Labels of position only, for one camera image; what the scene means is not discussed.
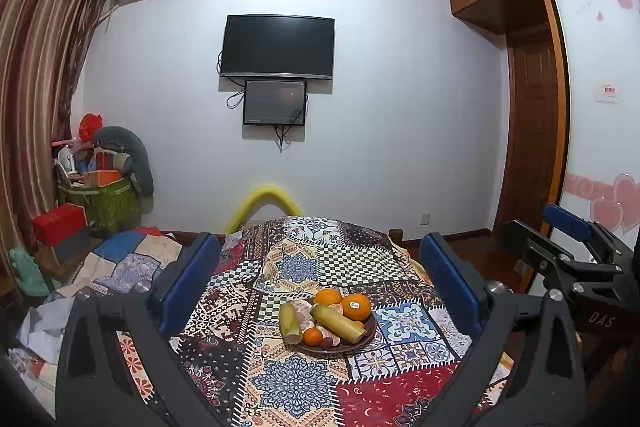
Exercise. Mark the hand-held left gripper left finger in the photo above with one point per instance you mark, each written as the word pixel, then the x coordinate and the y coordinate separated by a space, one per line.
pixel 192 287

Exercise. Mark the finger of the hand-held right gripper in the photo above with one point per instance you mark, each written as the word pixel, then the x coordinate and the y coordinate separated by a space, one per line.
pixel 570 222
pixel 535 247

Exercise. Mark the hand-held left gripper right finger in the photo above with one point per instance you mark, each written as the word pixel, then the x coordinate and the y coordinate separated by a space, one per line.
pixel 447 287

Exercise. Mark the large orange with sticker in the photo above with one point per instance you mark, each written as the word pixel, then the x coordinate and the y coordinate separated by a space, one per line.
pixel 360 309

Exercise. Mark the purple plate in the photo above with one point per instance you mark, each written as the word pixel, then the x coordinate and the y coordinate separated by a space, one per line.
pixel 350 348

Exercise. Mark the large plain orange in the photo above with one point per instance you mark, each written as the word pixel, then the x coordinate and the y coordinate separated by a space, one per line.
pixel 327 297

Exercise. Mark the dark red jujube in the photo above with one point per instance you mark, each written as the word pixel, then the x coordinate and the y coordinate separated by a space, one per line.
pixel 330 343

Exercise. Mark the small tangerine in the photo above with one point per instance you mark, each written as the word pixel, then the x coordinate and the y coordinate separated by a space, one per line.
pixel 313 338

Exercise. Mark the patchwork bed blanket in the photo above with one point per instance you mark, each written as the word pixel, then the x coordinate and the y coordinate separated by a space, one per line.
pixel 130 259

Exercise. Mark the wooden bedpost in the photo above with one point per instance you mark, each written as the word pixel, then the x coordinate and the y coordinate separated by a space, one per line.
pixel 396 234

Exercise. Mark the white heart-print sliding door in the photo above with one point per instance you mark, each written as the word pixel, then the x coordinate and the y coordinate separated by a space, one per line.
pixel 600 147

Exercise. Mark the wooden door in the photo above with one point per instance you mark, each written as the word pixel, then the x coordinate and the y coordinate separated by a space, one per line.
pixel 527 132

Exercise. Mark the green storage box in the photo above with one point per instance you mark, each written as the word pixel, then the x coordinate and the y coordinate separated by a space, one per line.
pixel 112 209

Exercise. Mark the yellow foam tube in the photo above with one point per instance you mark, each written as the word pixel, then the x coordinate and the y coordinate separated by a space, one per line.
pixel 262 193

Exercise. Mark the grey box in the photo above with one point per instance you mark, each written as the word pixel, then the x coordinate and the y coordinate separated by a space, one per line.
pixel 72 247

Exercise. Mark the small paper notice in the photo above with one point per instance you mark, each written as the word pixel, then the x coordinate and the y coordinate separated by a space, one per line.
pixel 608 93

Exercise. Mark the patchwork printed tablecloth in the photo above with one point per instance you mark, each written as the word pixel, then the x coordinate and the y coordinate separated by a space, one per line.
pixel 295 377

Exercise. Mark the orange cardboard box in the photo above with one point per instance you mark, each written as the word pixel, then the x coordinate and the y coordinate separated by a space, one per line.
pixel 102 178

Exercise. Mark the red box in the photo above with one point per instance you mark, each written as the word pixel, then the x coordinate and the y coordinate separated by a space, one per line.
pixel 57 223

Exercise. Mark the white crumpled cloth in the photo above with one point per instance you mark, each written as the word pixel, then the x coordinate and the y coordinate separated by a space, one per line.
pixel 45 327

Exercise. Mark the red plastic bag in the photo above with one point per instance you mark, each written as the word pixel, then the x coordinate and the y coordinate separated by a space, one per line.
pixel 90 126

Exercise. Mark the striped brown curtain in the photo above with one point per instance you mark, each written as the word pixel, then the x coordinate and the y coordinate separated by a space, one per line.
pixel 35 97

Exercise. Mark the white wall socket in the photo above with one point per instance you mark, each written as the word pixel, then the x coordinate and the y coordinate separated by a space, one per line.
pixel 423 220

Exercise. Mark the small black wall monitor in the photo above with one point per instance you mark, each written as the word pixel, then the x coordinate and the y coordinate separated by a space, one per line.
pixel 275 102

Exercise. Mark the wall-mounted black television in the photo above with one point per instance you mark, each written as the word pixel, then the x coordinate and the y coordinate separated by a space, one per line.
pixel 277 47

